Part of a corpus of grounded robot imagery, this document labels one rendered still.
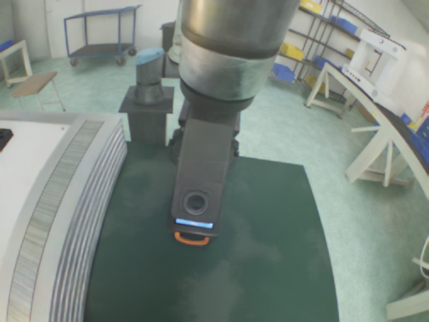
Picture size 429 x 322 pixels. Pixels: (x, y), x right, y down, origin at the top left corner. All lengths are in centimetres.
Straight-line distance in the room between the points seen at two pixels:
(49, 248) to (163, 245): 18
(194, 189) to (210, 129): 6
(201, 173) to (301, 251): 28
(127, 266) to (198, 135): 23
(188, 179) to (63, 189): 18
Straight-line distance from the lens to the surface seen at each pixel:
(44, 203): 29
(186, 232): 30
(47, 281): 25
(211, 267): 32
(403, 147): 179
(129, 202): 36
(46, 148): 36
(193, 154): 17
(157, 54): 80
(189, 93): 15
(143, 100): 86
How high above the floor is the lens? 106
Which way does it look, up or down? 47 degrees down
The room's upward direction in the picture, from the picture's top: 16 degrees clockwise
